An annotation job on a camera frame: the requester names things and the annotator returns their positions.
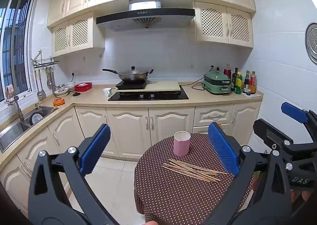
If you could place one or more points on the lattice door wall cabinet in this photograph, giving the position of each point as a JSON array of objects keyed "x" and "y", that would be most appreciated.
[
  {"x": 235, "y": 26},
  {"x": 79, "y": 33}
]

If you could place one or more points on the green bottle yellow cap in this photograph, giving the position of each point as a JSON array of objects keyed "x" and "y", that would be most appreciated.
[{"x": 238, "y": 85}]

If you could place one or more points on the sliding window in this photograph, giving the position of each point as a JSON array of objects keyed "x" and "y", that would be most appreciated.
[{"x": 14, "y": 41}]

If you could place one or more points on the hanging metal ladle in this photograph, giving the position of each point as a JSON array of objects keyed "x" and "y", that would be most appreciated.
[{"x": 41, "y": 95}]

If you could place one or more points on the person's right hand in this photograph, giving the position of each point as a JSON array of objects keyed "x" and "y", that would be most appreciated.
[{"x": 298, "y": 196}]

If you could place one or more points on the black glass gas hob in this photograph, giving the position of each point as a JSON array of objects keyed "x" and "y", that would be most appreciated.
[{"x": 173, "y": 96}]

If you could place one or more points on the metal wok lid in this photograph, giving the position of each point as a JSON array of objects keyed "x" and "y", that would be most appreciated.
[{"x": 133, "y": 71}]

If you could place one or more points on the stack of white bowls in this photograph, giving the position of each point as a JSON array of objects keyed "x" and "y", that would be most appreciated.
[{"x": 61, "y": 92}]

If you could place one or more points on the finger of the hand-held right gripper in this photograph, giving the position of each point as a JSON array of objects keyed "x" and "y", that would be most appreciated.
[
  {"x": 294, "y": 113},
  {"x": 262, "y": 128}
]

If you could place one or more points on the small dark bottle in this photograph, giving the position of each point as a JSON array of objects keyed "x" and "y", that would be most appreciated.
[{"x": 248, "y": 92}]

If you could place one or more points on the orange scrub pad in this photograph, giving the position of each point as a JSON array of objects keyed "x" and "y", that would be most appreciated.
[{"x": 59, "y": 102}]

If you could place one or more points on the bunch of wooden chopsticks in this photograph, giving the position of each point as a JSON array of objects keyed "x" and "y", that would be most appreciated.
[{"x": 183, "y": 167}]

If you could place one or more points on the stainless steel sink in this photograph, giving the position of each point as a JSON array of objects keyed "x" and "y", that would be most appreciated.
[{"x": 14, "y": 130}]

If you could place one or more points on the white mug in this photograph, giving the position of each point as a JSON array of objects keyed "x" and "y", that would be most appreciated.
[{"x": 107, "y": 92}]

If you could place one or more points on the black range hood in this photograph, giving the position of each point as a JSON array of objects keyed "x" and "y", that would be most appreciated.
[{"x": 146, "y": 18}]

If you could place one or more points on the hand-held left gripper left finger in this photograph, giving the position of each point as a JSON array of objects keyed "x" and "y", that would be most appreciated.
[{"x": 95, "y": 150}]

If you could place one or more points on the green electric cooker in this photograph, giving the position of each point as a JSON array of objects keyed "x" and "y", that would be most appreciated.
[{"x": 216, "y": 81}]

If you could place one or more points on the metal wok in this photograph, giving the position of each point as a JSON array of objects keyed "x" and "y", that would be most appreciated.
[{"x": 133, "y": 77}]

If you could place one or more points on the white paper sheet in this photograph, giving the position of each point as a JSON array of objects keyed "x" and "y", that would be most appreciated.
[{"x": 258, "y": 95}]

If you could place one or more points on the dark glass bottle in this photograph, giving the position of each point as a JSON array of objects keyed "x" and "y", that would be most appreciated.
[{"x": 234, "y": 81}]

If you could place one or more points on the pink cylindrical cup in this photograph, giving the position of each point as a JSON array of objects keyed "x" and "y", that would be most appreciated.
[{"x": 182, "y": 148}]

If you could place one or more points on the black induction cooker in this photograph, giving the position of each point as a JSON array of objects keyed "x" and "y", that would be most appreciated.
[{"x": 128, "y": 85}]

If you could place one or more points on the round metal steamer plate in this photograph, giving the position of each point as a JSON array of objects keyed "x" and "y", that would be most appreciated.
[{"x": 312, "y": 44}]

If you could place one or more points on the red sauce bottle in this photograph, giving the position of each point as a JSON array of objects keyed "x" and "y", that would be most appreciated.
[{"x": 252, "y": 82}]

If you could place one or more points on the brown sauce bottle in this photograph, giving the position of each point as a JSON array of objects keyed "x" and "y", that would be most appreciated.
[{"x": 246, "y": 82}]

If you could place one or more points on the cream base cabinets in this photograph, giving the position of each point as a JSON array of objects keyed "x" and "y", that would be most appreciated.
[{"x": 128, "y": 128}]

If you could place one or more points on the brown polka dot tablecloth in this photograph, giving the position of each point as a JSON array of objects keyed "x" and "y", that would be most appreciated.
[{"x": 178, "y": 195}]

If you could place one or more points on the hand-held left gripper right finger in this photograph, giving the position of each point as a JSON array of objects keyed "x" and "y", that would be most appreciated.
[{"x": 223, "y": 148}]

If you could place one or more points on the metal faucet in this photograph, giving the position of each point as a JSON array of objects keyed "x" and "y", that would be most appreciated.
[{"x": 19, "y": 111}]

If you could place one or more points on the red label soda bottle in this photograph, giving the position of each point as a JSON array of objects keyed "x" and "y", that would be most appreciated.
[{"x": 227, "y": 72}]

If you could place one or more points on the red plastic basket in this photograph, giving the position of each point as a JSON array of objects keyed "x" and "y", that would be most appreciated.
[{"x": 83, "y": 88}]

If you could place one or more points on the hanging metal spoon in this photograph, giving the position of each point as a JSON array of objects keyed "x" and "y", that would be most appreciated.
[{"x": 49, "y": 82}]

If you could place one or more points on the wall socket with plugs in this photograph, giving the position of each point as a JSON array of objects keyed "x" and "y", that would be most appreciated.
[{"x": 215, "y": 68}]

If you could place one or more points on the beige board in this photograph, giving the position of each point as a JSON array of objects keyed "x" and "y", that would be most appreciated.
[{"x": 163, "y": 86}]

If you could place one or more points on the small black object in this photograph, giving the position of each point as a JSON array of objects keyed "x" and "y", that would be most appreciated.
[{"x": 76, "y": 94}]

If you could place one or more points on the beige kitchen countertop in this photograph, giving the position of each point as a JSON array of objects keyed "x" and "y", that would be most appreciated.
[{"x": 94, "y": 98}]

